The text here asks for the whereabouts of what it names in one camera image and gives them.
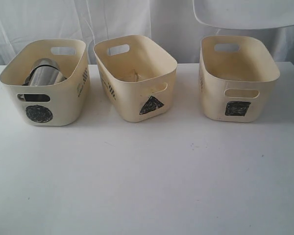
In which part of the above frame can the cream bin with triangle mark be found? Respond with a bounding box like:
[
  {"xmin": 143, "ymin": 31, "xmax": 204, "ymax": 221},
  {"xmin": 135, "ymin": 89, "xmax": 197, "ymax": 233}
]
[{"xmin": 94, "ymin": 35, "xmax": 177, "ymax": 122}]

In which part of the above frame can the cream bin with square mark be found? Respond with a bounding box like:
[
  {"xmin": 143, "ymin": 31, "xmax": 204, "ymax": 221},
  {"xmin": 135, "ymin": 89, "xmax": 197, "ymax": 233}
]
[{"xmin": 199, "ymin": 35, "xmax": 280, "ymax": 122}]

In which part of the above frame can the steel mug with handle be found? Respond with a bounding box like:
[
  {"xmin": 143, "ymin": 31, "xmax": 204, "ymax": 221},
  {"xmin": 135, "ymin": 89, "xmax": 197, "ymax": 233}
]
[{"xmin": 17, "ymin": 58, "xmax": 66, "ymax": 102}]

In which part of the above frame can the white square plate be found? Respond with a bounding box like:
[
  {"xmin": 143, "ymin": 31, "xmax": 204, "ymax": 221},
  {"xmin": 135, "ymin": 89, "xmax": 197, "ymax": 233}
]
[{"xmin": 193, "ymin": 0, "xmax": 294, "ymax": 30}]

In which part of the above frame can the wooden chopstick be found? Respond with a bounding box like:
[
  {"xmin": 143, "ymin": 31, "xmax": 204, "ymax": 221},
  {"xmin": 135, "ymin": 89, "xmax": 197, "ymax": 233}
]
[{"xmin": 129, "ymin": 70, "xmax": 140, "ymax": 82}]

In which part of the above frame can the cream bin with circle mark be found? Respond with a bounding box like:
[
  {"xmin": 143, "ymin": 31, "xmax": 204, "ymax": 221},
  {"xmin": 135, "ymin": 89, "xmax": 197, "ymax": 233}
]
[{"xmin": 0, "ymin": 39, "xmax": 90, "ymax": 126}]

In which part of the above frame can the white curtain backdrop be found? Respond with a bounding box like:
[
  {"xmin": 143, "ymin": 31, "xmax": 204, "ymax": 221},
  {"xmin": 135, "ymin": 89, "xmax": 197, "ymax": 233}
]
[{"xmin": 0, "ymin": 0, "xmax": 294, "ymax": 65}]

